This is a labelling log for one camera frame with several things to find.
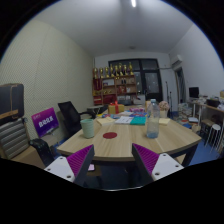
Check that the white wall air conditioner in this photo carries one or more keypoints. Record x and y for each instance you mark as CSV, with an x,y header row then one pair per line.
x,y
176,60

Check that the yellow notebook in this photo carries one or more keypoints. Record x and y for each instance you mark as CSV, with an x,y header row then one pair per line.
x,y
164,121

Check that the ceiling tube light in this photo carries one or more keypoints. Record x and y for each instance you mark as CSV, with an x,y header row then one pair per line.
x,y
133,3

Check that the blue book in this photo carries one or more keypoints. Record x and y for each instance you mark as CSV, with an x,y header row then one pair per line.
x,y
138,114

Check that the teal book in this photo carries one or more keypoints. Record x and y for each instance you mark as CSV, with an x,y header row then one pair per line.
x,y
138,121

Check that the pink flowers in white pot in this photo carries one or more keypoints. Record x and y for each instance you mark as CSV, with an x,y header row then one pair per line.
x,y
164,107

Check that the black chair back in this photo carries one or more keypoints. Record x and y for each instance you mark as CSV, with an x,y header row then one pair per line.
x,y
42,150

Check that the white booklet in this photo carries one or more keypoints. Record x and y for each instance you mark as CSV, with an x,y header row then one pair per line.
x,y
124,120

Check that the grey striped cushion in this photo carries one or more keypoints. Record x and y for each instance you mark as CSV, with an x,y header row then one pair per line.
x,y
13,140

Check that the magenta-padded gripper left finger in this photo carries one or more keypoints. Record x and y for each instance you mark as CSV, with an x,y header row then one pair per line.
x,y
78,160

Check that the dark glass door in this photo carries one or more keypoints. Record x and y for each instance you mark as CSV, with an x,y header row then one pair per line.
x,y
151,81

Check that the red shelf unit with trophies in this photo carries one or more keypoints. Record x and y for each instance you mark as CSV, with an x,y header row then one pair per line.
x,y
115,88

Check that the yellow gift box red ribbon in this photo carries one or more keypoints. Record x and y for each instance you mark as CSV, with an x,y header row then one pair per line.
x,y
116,108

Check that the white round stool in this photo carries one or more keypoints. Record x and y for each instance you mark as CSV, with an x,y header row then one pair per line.
x,y
213,128

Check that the black case with tan trim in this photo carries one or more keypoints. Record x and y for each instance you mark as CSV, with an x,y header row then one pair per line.
x,y
11,101

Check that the black office chair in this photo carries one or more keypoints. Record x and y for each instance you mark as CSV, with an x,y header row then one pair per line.
x,y
70,116

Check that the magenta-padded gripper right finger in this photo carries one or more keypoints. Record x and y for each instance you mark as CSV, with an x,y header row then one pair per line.
x,y
146,158

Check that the purple sign board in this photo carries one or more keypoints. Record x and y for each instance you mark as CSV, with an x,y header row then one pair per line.
x,y
45,122

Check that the black computer monitor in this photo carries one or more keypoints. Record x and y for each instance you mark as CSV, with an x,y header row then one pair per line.
x,y
194,92

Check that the flat round red coaster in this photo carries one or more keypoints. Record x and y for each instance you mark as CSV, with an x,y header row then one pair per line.
x,y
110,135

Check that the pale yellow paper pad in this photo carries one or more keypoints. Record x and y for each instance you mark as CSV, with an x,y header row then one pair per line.
x,y
105,121

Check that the pale green cup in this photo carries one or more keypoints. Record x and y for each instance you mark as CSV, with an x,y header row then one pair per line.
x,y
87,129

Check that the pink box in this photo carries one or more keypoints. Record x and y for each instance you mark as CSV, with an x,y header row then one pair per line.
x,y
137,109

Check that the clear plastic water bottle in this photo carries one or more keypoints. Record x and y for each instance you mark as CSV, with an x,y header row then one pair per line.
x,y
153,125

